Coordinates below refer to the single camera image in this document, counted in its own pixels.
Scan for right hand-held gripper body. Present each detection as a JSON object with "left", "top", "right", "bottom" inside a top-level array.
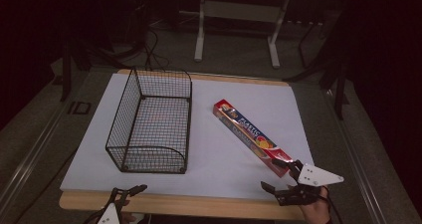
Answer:
[{"left": 275, "top": 162, "right": 345, "bottom": 207}]

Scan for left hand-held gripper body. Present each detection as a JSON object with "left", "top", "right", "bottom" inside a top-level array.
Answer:
[{"left": 95, "top": 197, "right": 131, "bottom": 224}]

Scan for red blue plastic wrap box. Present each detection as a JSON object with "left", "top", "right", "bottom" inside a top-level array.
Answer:
[{"left": 212, "top": 99, "right": 295, "bottom": 179}]

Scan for black wire mesh basket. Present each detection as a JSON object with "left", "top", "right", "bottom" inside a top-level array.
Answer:
[{"left": 105, "top": 67, "right": 194, "bottom": 175}]

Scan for person's left hand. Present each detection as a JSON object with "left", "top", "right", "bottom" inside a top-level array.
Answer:
[{"left": 118, "top": 210, "right": 146, "bottom": 224}]

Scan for person's right hand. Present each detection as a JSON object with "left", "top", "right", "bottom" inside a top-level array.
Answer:
[{"left": 299, "top": 187, "right": 333, "bottom": 224}]

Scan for white table mat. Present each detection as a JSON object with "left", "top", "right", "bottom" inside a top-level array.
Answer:
[{"left": 59, "top": 72, "right": 316, "bottom": 201}]

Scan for black metal stand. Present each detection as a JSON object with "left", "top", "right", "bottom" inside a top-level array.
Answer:
[
  {"left": 59, "top": 39, "right": 75, "bottom": 103},
  {"left": 283, "top": 16, "right": 351, "bottom": 121}
]

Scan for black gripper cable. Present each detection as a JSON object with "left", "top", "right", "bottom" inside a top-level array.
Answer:
[{"left": 321, "top": 185, "right": 344, "bottom": 224}]

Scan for metal floor rail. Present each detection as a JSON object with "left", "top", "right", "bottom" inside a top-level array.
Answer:
[
  {"left": 0, "top": 96, "right": 69, "bottom": 215},
  {"left": 322, "top": 88, "right": 389, "bottom": 224}
]

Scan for black rectangular floor bracket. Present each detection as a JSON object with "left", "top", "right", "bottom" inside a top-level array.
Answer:
[{"left": 67, "top": 101, "right": 93, "bottom": 115}]

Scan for black floor cables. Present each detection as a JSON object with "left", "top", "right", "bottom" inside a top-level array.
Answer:
[{"left": 115, "top": 24, "right": 172, "bottom": 72}]

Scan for white metal frame stand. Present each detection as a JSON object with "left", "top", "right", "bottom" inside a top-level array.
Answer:
[{"left": 193, "top": 0, "right": 294, "bottom": 70}]

